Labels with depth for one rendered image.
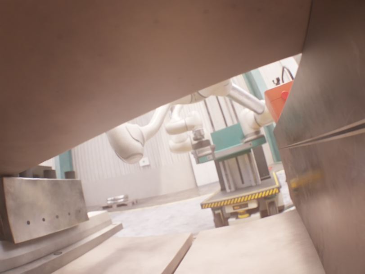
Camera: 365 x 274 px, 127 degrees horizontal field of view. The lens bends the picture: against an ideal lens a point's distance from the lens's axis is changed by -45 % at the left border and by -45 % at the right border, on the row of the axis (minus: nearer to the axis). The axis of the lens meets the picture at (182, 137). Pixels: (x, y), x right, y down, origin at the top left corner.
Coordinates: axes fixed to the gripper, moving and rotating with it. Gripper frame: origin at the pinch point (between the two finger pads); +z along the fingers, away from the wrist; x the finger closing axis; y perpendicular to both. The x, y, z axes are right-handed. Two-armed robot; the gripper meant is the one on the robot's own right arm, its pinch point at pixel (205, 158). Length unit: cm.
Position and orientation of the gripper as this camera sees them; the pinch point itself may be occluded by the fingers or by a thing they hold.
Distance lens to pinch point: 123.5
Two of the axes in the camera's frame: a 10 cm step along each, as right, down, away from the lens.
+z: 2.4, 9.4, -2.3
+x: -8.4, 3.2, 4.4
